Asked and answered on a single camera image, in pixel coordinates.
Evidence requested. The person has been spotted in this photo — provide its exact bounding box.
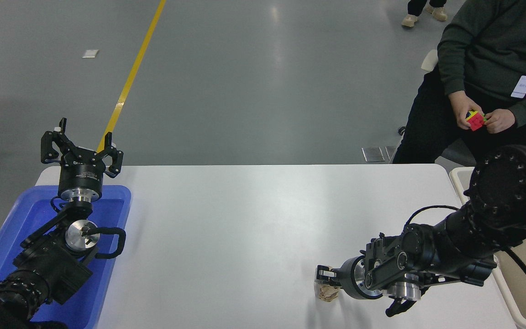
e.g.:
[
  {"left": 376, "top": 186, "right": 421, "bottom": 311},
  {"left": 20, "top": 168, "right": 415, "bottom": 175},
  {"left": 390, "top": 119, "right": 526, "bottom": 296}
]
[
  {"left": 391, "top": 0, "right": 526, "bottom": 168},
  {"left": 401, "top": 0, "right": 449, "bottom": 28}
]

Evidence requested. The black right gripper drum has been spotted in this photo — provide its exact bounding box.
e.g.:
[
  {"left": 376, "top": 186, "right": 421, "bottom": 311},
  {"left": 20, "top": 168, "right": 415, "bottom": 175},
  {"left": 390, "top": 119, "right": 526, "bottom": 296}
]
[{"left": 336, "top": 255, "right": 369, "bottom": 300}]

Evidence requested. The large metal floor plate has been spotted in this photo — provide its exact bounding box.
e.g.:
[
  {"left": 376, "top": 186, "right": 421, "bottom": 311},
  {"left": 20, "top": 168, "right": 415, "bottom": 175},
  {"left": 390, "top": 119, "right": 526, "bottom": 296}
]
[{"left": 362, "top": 147, "right": 385, "bottom": 163}]

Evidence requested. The tan paper ball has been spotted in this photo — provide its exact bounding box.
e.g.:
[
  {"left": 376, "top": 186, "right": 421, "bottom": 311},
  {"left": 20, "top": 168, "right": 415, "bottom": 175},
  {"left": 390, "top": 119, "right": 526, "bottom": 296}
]
[{"left": 318, "top": 282, "right": 341, "bottom": 302}]

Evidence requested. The blue plastic tray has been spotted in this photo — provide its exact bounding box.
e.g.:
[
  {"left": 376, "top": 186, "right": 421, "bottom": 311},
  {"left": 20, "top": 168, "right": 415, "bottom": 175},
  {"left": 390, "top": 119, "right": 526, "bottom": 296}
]
[{"left": 0, "top": 184, "right": 132, "bottom": 329}]

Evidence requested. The colourful puzzle cube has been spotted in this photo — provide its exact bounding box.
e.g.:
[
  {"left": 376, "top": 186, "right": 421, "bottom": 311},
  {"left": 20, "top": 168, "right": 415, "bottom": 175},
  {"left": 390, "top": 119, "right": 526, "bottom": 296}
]
[{"left": 466, "top": 110, "right": 487, "bottom": 132}]

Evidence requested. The person's left hand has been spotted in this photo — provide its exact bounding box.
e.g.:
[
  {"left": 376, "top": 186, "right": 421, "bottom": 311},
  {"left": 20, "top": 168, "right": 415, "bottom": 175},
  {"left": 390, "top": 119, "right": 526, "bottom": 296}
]
[{"left": 484, "top": 109, "right": 516, "bottom": 134}]

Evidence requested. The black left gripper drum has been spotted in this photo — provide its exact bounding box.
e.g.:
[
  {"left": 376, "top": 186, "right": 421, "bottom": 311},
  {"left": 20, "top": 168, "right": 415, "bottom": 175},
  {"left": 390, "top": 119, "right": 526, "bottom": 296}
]
[{"left": 58, "top": 149, "right": 107, "bottom": 193}]

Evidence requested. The person's right hand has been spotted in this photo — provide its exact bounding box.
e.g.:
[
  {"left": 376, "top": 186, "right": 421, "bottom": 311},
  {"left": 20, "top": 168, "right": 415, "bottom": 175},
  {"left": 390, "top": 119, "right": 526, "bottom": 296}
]
[{"left": 448, "top": 90, "right": 479, "bottom": 130}]

